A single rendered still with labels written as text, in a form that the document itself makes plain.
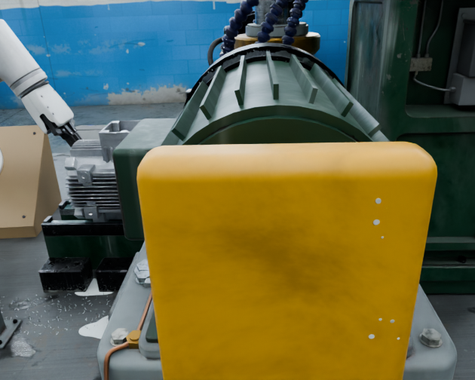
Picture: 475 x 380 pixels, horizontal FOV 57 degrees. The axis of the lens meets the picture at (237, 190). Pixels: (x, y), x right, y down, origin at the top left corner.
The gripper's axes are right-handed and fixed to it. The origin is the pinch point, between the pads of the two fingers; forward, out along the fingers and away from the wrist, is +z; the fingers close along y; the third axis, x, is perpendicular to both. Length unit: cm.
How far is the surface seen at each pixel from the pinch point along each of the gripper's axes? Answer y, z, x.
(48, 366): 44, 28, -9
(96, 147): 8.8, 2.9, 8.1
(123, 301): 71, 10, 32
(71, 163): 13.3, 2.6, 2.9
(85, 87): -522, -29, -215
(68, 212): 3.0, 13.5, -12.5
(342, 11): -557, 77, 148
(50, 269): 21.8, 19.0, -12.9
